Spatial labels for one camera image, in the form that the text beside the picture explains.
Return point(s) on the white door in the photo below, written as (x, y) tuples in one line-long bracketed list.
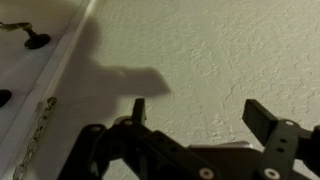
[(20, 66)]

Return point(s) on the dark deadbolt thumb turn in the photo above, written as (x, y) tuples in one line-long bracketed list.
[(4, 97)]

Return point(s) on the white door casing strip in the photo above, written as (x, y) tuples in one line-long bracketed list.
[(56, 70)]

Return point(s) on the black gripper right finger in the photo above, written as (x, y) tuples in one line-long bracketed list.
[(280, 143)]

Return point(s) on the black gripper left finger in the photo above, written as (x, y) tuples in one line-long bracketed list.
[(133, 153)]

